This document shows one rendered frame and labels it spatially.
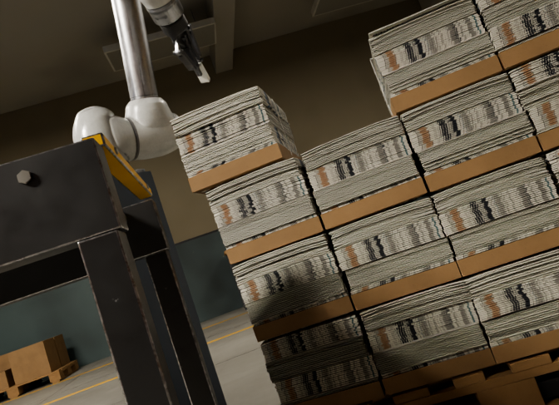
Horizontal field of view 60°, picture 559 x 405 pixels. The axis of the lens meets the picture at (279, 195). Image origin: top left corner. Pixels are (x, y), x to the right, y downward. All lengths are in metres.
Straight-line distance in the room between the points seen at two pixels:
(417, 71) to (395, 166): 0.26
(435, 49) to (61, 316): 7.53
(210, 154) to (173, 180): 6.73
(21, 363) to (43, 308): 1.25
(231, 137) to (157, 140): 0.45
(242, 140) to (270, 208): 0.21
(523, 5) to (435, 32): 0.22
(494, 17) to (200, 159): 0.87
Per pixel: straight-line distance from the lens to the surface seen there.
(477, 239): 1.34
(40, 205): 0.65
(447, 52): 1.41
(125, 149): 1.74
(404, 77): 1.39
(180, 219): 8.04
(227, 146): 1.41
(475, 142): 1.35
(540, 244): 1.37
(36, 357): 7.36
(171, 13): 1.42
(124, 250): 0.62
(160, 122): 1.80
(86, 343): 8.28
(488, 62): 1.41
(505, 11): 1.45
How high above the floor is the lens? 0.58
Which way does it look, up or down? 7 degrees up
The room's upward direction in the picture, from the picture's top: 20 degrees counter-clockwise
